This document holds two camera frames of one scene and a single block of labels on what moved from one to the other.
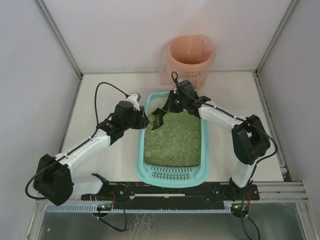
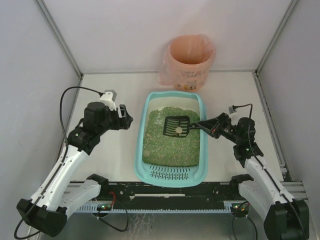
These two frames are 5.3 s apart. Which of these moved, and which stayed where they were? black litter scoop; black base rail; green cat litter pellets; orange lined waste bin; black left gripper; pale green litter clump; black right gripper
Moved: black litter scoop; black left gripper; black right gripper
Stayed: green cat litter pellets; black base rail; pale green litter clump; orange lined waste bin
